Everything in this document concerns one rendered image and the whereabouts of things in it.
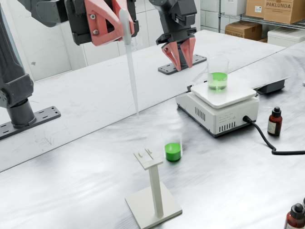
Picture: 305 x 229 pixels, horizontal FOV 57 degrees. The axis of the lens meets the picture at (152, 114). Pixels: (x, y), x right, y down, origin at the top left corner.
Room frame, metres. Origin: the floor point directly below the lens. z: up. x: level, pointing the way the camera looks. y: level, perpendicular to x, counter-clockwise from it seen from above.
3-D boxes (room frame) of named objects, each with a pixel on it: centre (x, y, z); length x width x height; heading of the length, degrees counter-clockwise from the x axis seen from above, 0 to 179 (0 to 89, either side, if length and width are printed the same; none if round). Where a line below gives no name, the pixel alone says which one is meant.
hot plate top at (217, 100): (0.61, -0.18, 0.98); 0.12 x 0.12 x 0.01; 20
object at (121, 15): (0.35, 0.02, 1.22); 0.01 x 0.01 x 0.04; 22
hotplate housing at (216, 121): (0.64, -0.17, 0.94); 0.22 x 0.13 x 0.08; 20
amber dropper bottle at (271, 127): (0.53, -0.28, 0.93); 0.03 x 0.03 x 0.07
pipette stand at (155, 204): (0.35, 0.02, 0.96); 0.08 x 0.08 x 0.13; 22
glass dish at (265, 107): (0.62, -0.30, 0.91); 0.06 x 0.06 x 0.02
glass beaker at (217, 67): (0.63, -0.17, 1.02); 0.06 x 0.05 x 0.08; 147
